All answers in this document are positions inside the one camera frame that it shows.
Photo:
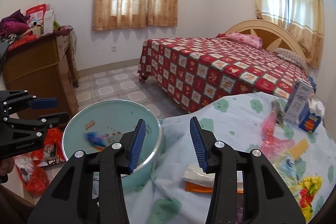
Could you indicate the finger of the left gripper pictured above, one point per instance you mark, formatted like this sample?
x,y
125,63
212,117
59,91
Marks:
x,y
14,128
14,101

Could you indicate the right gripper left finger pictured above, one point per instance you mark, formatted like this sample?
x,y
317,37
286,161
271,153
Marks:
x,y
88,189

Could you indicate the colourful printed plastic bag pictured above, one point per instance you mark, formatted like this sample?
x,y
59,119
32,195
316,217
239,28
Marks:
x,y
285,167

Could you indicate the pink plastic bag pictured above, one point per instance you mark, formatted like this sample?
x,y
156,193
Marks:
x,y
272,147

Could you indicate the yellow sponge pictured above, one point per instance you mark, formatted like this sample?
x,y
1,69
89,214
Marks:
x,y
298,149

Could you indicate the white orange packet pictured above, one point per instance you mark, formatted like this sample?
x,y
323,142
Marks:
x,y
197,181

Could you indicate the teal trash bin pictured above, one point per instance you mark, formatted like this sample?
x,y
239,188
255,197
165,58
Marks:
x,y
102,124

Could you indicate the red bag on floor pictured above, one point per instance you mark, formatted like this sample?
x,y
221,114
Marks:
x,y
30,165

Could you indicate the brown wooden cabinet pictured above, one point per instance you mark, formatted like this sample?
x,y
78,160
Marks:
x,y
44,67

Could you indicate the magenta clothes pile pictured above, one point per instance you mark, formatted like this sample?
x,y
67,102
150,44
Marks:
x,y
16,23

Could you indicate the cloud pattern tablecloth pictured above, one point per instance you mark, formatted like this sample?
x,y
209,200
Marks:
x,y
224,138

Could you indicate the dark snack wrapper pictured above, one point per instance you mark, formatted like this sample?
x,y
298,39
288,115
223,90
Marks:
x,y
276,108

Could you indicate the blue look carton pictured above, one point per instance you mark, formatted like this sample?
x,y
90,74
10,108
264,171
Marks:
x,y
311,116

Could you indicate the red white box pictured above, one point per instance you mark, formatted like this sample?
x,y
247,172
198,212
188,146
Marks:
x,y
42,15

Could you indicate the grey milk carton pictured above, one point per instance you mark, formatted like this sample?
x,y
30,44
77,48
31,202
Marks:
x,y
297,101

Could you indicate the bed with red quilt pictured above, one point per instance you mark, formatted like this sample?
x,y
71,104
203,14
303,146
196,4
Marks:
x,y
198,71

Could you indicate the striped pillow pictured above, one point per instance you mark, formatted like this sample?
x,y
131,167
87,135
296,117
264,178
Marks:
x,y
291,57

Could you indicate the pink pillow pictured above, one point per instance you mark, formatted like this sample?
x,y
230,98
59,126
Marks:
x,y
250,40

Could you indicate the cream wooden headboard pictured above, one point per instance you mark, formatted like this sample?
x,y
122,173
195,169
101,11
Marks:
x,y
272,35

